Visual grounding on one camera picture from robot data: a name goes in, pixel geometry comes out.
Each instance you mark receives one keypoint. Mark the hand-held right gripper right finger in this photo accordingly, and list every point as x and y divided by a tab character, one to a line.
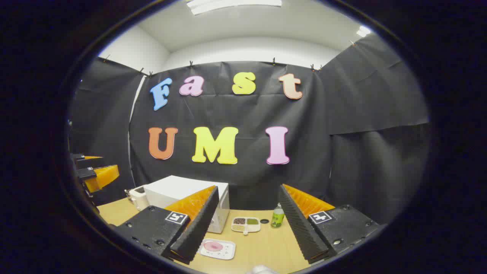
300	232

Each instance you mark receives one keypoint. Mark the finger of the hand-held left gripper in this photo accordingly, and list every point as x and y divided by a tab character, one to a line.
101	177
85	161

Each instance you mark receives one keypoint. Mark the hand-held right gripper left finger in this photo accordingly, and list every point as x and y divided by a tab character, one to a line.
198	232

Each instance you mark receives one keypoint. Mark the pink ham slice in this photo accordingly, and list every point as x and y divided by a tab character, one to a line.
214	246

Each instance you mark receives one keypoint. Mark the white rectangular food tray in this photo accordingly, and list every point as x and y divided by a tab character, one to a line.
224	253

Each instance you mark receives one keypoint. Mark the white microwave oven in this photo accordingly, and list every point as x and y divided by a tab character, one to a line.
171	188

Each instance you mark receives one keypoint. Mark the green drink bottle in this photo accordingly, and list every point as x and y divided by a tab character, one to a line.
277	217

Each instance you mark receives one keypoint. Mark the white toaster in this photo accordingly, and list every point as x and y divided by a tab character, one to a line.
139	198

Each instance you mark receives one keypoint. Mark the white divided dish of beans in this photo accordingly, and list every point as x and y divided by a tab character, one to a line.
245	224

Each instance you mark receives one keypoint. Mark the small ceiling light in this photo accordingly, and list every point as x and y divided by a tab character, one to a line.
363	31

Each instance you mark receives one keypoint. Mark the long ceiling light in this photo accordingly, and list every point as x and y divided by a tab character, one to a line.
232	4

